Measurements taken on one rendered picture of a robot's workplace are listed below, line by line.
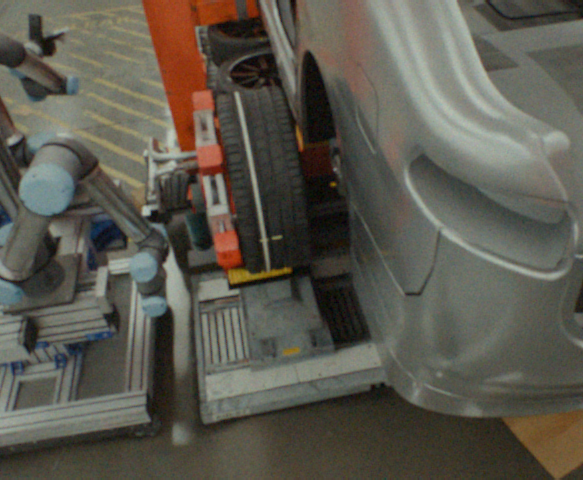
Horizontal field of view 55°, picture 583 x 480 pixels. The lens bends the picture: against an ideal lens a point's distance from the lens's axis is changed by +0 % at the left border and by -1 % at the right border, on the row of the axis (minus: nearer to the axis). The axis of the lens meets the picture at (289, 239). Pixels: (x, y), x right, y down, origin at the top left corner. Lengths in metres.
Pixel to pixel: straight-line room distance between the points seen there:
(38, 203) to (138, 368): 1.10
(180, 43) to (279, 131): 0.60
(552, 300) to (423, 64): 0.47
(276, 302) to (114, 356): 0.72
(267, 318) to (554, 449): 1.23
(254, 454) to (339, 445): 0.34
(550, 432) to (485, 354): 1.31
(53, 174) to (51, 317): 0.72
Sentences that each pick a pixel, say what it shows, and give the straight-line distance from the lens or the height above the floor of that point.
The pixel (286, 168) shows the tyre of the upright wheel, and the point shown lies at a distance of 1.77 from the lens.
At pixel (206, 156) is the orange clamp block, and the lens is 1.75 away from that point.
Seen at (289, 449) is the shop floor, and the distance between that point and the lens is 2.36.
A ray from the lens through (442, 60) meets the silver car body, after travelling 1.04.
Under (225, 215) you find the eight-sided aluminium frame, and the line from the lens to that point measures 1.81.
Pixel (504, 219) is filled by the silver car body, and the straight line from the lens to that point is 1.09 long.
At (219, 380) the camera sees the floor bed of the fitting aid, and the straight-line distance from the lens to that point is 2.47.
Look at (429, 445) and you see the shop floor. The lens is 2.38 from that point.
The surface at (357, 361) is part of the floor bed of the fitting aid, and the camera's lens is 2.46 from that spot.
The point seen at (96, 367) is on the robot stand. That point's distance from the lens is 2.50.
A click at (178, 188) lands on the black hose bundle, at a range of 1.84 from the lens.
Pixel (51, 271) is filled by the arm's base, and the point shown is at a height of 0.88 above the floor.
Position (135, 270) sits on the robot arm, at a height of 1.00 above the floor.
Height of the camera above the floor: 2.12
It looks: 44 degrees down
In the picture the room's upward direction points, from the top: 6 degrees counter-clockwise
